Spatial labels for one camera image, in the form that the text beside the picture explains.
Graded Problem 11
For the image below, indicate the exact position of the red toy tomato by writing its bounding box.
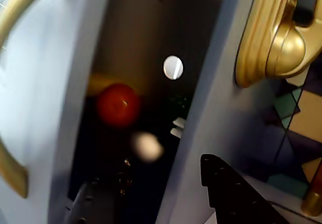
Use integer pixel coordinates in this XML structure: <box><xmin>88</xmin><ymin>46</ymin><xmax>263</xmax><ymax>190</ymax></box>
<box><xmin>97</xmin><ymin>83</ymin><xmax>140</xmax><ymax>128</ymax></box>

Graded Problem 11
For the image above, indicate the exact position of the gold right door handle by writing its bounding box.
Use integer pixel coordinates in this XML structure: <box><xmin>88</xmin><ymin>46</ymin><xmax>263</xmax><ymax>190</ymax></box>
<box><xmin>235</xmin><ymin>0</ymin><xmax>322</xmax><ymax>88</ymax></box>

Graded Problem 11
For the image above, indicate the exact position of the white round toy food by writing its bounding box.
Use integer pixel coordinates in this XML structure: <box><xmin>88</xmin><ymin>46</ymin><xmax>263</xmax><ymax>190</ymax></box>
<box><xmin>131</xmin><ymin>131</ymin><xmax>165</xmax><ymax>163</ymax></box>

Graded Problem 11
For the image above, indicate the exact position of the blue door with dishwasher print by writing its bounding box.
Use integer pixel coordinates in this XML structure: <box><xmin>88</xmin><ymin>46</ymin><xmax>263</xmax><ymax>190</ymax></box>
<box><xmin>0</xmin><ymin>0</ymin><xmax>113</xmax><ymax>224</ymax></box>

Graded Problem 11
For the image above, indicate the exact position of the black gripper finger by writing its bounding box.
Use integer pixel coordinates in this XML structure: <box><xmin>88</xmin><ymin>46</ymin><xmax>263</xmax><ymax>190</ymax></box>
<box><xmin>200</xmin><ymin>153</ymin><xmax>290</xmax><ymax>224</ymax></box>
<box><xmin>63</xmin><ymin>181</ymin><xmax>106</xmax><ymax>224</ymax></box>

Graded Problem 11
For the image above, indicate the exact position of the white door catch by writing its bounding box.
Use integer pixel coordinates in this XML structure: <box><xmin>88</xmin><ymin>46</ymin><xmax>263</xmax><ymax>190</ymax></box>
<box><xmin>170</xmin><ymin>117</ymin><xmax>187</xmax><ymax>137</ymax></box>

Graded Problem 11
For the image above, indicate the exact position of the gold dishwasher door handle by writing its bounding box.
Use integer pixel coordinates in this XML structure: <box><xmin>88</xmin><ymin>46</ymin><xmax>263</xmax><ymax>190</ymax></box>
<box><xmin>0</xmin><ymin>0</ymin><xmax>55</xmax><ymax>199</ymax></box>

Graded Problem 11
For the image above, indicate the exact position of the yellow toy banana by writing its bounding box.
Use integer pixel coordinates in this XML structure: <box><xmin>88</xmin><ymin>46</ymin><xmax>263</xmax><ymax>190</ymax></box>
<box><xmin>87</xmin><ymin>72</ymin><xmax>119</xmax><ymax>95</ymax></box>

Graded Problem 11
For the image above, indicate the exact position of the blue toy kitchen body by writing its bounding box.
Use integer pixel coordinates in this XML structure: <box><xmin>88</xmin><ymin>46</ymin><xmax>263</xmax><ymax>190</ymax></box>
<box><xmin>67</xmin><ymin>0</ymin><xmax>322</xmax><ymax>224</ymax></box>

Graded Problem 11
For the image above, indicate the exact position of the gold oven door handle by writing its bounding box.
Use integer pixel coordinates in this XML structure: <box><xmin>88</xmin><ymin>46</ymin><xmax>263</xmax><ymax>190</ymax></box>
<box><xmin>301</xmin><ymin>183</ymin><xmax>322</xmax><ymax>217</ymax></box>

